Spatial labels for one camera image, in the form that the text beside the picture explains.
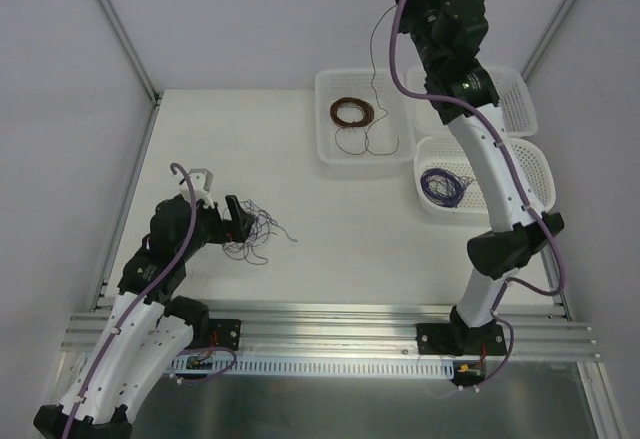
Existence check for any white basket with white cable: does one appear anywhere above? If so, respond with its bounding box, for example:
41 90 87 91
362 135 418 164
404 66 538 139

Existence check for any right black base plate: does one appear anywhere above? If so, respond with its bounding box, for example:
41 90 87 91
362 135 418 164
416 322 507 357

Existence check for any aluminium frame post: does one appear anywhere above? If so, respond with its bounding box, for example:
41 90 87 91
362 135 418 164
96 0 161 104
520 0 579 82

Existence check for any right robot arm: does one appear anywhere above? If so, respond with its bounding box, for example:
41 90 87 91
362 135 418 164
391 0 564 356

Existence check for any purple cable coil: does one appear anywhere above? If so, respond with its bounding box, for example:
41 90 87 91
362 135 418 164
419 167 481 210

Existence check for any white slotted cable duct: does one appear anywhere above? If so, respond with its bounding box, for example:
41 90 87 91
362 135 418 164
167 354 454 380

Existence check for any cable bundle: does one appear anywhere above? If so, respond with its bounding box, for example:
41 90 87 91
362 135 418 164
221 199 297 265

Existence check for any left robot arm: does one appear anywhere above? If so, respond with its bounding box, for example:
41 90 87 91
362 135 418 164
34 195 254 438

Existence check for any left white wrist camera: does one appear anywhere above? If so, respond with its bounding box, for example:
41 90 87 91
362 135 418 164
188 168 217 209

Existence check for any white basket with brown cables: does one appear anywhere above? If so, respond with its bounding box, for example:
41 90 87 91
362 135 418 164
314 69 416 166

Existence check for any aluminium mounting rail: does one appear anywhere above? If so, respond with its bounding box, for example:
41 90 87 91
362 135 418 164
60 300 601 360

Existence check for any right aluminium frame post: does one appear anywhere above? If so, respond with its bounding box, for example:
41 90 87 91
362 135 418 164
520 0 579 82

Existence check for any left aluminium frame post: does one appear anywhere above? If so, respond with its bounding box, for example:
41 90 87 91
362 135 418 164
96 0 161 104

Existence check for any brown cable coil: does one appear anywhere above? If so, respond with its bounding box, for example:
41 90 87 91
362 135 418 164
329 97 376 129

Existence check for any white basket with purple cables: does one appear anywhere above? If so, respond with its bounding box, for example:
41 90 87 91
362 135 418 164
413 136 556 224

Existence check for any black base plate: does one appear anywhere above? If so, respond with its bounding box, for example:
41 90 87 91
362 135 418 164
206 318 242 353
416 322 507 357

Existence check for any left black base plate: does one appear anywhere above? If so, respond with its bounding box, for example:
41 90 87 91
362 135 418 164
206 318 242 353

